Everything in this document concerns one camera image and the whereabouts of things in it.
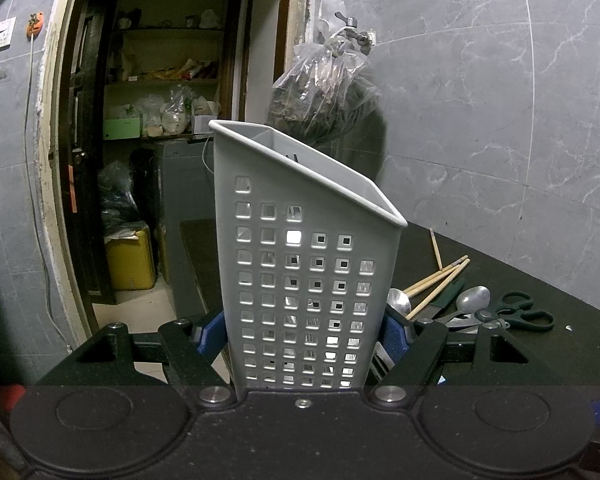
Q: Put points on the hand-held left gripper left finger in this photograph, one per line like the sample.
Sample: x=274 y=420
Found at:
x=210 y=336

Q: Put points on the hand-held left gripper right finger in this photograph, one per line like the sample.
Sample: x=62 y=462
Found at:
x=396 y=334

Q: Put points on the metal spoon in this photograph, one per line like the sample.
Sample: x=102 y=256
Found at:
x=399 y=302
x=472 y=297

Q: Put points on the plain wooden chopstick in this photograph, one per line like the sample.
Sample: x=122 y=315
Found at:
x=442 y=287
x=430 y=281

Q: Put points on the white perforated utensil basket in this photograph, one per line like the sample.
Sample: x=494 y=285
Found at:
x=280 y=195

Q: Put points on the yellow jerrycan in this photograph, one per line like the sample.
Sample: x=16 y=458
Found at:
x=130 y=260

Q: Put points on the grey cabinet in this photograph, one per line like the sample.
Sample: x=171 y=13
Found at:
x=180 y=185

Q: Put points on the black plastic bag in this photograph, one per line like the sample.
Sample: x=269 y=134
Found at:
x=117 y=195

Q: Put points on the orange door tag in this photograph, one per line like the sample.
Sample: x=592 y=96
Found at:
x=73 y=187

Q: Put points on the red bottle cap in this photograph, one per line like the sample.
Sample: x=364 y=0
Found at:
x=12 y=396

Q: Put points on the small white box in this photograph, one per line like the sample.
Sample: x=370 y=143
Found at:
x=205 y=120

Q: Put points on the green box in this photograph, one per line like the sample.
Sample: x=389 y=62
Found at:
x=123 y=128

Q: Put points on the clear bag of food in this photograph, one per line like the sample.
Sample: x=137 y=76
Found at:
x=176 y=112

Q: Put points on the clear plastic bag dark contents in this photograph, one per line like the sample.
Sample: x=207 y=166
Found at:
x=325 y=95

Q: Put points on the dark wooden door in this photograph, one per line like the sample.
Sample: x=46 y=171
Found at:
x=87 y=110

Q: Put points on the wooden shelf unit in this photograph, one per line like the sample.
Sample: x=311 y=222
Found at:
x=155 y=60

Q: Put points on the white hanging plastic bag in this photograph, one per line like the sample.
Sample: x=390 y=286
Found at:
x=329 y=7

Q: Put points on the cream door frame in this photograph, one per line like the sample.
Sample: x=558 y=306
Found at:
x=50 y=210

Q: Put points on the metal wall faucet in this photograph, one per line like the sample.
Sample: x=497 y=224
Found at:
x=352 y=30

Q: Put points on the orange wall hook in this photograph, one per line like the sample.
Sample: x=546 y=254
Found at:
x=35 y=25

